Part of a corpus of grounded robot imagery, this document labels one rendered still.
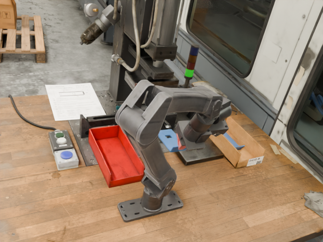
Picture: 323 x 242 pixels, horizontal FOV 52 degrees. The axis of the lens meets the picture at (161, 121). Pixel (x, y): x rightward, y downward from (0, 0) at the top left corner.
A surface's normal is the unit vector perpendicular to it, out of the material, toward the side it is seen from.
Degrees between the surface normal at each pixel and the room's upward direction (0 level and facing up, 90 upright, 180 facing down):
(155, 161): 91
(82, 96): 1
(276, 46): 90
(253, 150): 90
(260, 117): 90
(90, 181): 0
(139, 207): 0
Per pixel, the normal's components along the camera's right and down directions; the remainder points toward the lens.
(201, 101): 0.55, 0.45
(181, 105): 0.65, 0.54
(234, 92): -0.91, 0.08
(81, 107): 0.17, -0.83
